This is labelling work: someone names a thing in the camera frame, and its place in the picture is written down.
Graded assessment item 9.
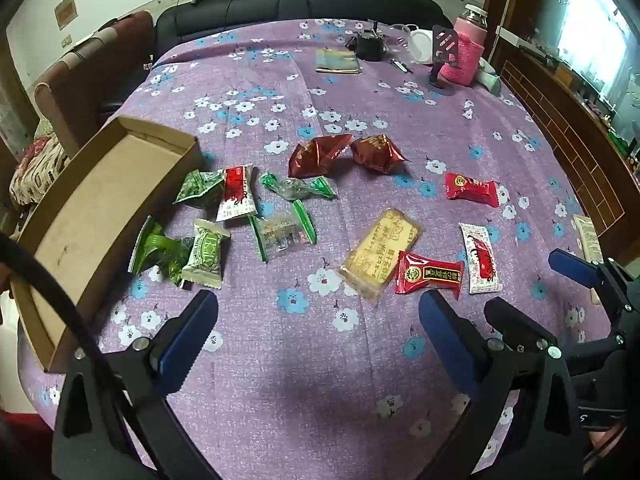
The pale green white packet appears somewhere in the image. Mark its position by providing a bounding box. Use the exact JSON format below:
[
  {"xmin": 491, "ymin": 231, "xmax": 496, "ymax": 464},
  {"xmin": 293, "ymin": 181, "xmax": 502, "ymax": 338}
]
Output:
[{"xmin": 181, "ymin": 218, "xmax": 232, "ymax": 290}]

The bright window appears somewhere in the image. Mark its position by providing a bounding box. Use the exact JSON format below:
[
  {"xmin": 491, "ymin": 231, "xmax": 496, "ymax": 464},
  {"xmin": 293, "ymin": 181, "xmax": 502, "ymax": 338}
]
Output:
[{"xmin": 555, "ymin": 0, "xmax": 636, "ymax": 96}]

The green snack packet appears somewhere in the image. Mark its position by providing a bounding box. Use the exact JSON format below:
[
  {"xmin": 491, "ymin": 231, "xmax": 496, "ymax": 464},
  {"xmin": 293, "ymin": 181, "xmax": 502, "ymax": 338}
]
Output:
[
  {"xmin": 172, "ymin": 170, "xmax": 226, "ymax": 209},
  {"xmin": 128, "ymin": 216, "xmax": 196, "ymax": 288}
]

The crumpled clear green-ended candy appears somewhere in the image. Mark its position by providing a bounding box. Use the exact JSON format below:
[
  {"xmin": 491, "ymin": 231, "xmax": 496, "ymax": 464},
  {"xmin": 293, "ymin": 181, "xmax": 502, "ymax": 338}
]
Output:
[{"xmin": 260, "ymin": 172, "xmax": 337, "ymax": 202}]

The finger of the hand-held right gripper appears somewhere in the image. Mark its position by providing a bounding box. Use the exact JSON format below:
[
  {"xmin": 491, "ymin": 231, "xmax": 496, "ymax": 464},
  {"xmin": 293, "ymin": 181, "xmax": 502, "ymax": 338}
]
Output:
[
  {"xmin": 484, "ymin": 299, "xmax": 626, "ymax": 376},
  {"xmin": 548, "ymin": 249, "xmax": 640, "ymax": 333}
]

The brown armchair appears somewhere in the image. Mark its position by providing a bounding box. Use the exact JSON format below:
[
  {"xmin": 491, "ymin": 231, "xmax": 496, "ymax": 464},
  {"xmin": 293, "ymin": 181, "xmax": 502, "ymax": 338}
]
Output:
[{"xmin": 34, "ymin": 10, "xmax": 156, "ymax": 158}]

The pale green cloth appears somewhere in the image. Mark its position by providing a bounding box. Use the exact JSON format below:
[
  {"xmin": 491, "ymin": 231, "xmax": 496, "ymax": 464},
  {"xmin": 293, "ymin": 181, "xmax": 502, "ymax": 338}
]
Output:
[{"xmin": 477, "ymin": 57, "xmax": 503, "ymax": 93}]

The yellow biscuit packet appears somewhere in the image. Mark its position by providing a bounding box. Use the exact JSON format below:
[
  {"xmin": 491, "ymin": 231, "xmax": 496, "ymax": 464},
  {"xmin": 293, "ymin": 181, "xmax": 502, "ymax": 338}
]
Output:
[
  {"xmin": 338, "ymin": 207, "xmax": 425, "ymax": 303},
  {"xmin": 572, "ymin": 215, "xmax": 606, "ymax": 306}
]

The leaf printed blanket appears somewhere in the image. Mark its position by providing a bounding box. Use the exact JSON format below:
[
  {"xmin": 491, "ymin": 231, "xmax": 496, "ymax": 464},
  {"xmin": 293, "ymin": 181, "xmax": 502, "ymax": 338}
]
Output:
[{"xmin": 9, "ymin": 135, "xmax": 71, "ymax": 206}]

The red cartoon snack packet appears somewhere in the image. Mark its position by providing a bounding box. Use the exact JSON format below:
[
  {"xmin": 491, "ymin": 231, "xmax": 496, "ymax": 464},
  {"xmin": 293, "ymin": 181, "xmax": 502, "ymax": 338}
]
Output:
[{"xmin": 444, "ymin": 172, "xmax": 501, "ymax": 209}]

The black phone stand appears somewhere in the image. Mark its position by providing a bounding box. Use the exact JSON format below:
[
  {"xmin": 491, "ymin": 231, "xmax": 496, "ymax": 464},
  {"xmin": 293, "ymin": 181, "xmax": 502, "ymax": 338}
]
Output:
[{"xmin": 427, "ymin": 25, "xmax": 461, "ymax": 96}]

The white round container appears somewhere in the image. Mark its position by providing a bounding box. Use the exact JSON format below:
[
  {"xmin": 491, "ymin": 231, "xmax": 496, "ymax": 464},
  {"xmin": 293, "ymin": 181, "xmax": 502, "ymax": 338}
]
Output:
[{"xmin": 409, "ymin": 28, "xmax": 436, "ymax": 65}]

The red cloth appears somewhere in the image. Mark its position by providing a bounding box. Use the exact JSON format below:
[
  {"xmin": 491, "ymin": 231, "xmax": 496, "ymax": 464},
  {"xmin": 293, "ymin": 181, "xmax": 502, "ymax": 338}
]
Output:
[{"xmin": 0, "ymin": 405, "xmax": 56, "ymax": 480}]

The purple floral tablecloth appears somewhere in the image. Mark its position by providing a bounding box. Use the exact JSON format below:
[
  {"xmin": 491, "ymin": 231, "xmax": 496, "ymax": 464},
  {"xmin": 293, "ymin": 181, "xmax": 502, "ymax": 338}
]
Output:
[{"xmin": 17, "ymin": 19, "xmax": 616, "ymax": 480}]

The black leather sofa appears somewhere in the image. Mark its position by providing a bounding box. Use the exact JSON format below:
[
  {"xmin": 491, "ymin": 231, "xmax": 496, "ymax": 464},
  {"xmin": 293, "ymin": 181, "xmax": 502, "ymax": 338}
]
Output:
[{"xmin": 100, "ymin": 0, "xmax": 453, "ymax": 116}]

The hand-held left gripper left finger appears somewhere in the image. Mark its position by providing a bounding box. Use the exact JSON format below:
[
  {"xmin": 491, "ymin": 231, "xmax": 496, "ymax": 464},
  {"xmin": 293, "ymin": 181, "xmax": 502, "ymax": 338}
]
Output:
[{"xmin": 52, "ymin": 289, "xmax": 221, "ymax": 480}]

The clear green-ended packet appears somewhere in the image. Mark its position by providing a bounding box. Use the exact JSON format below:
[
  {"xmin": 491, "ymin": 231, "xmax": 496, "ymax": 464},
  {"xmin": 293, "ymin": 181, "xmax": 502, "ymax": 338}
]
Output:
[{"xmin": 248, "ymin": 200, "xmax": 318, "ymax": 263}]

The wooden cabinet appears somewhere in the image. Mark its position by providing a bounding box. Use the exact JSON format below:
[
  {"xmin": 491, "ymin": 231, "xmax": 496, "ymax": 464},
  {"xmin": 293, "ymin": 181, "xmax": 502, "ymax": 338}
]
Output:
[{"xmin": 492, "ymin": 45, "xmax": 640, "ymax": 256}]

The white red snack packet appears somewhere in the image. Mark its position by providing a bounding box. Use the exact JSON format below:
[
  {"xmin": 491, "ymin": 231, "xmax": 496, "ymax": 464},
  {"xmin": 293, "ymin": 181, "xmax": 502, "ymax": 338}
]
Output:
[
  {"xmin": 458, "ymin": 222, "xmax": 503, "ymax": 295},
  {"xmin": 215, "ymin": 164, "xmax": 258, "ymax": 222}
]

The black cable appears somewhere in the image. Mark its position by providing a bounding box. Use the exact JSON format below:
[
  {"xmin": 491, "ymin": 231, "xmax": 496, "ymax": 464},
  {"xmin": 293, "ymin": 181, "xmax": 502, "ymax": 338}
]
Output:
[{"xmin": 0, "ymin": 232, "xmax": 166, "ymax": 480}]

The thin booklet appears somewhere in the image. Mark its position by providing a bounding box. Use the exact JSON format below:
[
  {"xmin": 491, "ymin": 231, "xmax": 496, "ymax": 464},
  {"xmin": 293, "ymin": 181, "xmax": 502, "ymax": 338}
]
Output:
[{"xmin": 315, "ymin": 49, "xmax": 362, "ymax": 75}]

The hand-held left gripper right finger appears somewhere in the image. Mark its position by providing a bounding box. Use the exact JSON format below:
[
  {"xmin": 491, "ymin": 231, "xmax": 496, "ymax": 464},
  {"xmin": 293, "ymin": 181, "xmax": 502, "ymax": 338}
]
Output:
[{"xmin": 419, "ymin": 290, "xmax": 586, "ymax": 480}]

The red packet with dark label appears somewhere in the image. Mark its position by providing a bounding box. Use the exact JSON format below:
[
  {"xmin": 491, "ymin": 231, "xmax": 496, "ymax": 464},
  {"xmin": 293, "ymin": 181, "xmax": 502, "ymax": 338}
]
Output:
[{"xmin": 393, "ymin": 250, "xmax": 466, "ymax": 301}]

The shallow cardboard box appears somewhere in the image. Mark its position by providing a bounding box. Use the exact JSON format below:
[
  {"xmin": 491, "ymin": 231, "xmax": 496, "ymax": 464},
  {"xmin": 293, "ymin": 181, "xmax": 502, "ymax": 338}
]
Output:
[{"xmin": 10, "ymin": 116, "xmax": 201, "ymax": 375}]

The dark red foil packet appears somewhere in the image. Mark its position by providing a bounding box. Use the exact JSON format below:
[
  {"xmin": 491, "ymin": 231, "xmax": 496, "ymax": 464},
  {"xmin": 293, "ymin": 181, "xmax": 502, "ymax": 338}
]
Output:
[
  {"xmin": 288, "ymin": 133, "xmax": 354, "ymax": 179},
  {"xmin": 350, "ymin": 134, "xmax": 411, "ymax": 176}
]

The pink sleeved thermos bottle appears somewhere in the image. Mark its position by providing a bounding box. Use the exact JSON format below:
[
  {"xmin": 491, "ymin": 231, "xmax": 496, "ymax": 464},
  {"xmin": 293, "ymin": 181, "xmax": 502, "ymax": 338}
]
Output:
[{"xmin": 439, "ymin": 3, "xmax": 488, "ymax": 87}]

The framed wall notice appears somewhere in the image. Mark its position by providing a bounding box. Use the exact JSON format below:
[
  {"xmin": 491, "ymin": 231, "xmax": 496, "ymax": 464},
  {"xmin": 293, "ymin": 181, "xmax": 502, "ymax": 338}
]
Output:
[{"xmin": 54, "ymin": 0, "xmax": 77, "ymax": 31}]

